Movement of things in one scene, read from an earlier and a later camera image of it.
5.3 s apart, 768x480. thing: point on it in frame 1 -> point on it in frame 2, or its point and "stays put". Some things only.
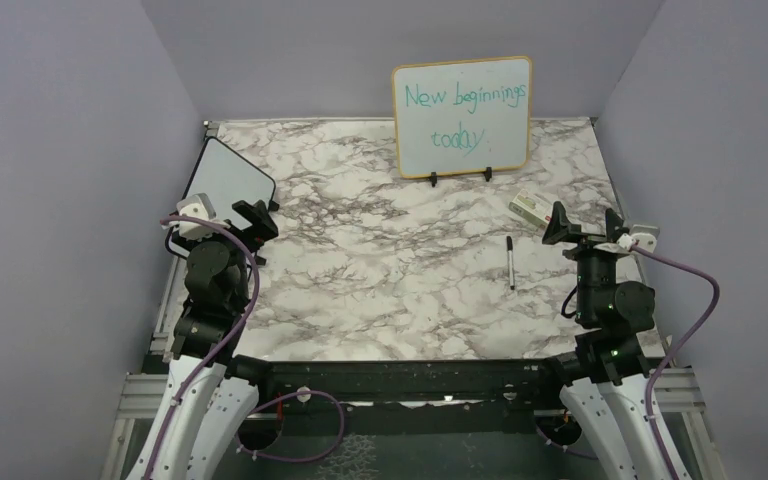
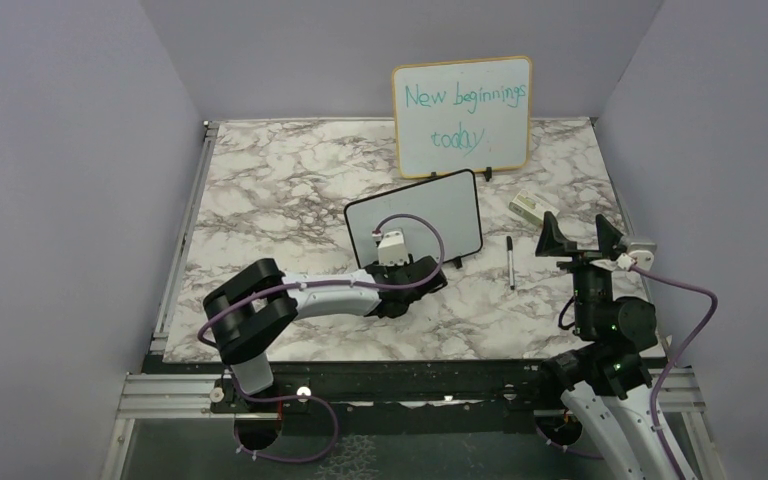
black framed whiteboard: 226,178 -> 452,201
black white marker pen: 511,261 stays put
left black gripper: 263,226 -> 390,269
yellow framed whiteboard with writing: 462,116 stays put
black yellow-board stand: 488,174 stays put
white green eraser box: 532,207 stays put
